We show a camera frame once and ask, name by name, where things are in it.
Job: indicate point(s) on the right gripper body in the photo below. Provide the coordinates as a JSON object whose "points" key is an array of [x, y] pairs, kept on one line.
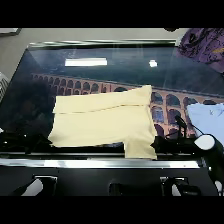
{"points": [[163, 144]]}

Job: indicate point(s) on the pale yellow T-shirt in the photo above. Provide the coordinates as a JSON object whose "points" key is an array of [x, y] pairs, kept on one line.
{"points": [[100, 123]]}

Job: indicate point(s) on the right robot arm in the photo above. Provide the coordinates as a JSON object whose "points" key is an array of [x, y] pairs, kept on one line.
{"points": [[207, 144]]}

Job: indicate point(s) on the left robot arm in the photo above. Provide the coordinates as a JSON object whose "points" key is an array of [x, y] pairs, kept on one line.
{"points": [[20, 141]]}

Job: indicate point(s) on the pale blue garment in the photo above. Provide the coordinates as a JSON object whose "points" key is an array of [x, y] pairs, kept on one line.
{"points": [[208, 118]]}

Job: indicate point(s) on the purple printed garment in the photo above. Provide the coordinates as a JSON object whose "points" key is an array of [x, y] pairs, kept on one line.
{"points": [[203, 45]]}

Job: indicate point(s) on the silver frame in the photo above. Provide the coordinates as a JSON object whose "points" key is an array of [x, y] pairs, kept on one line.
{"points": [[100, 163]]}

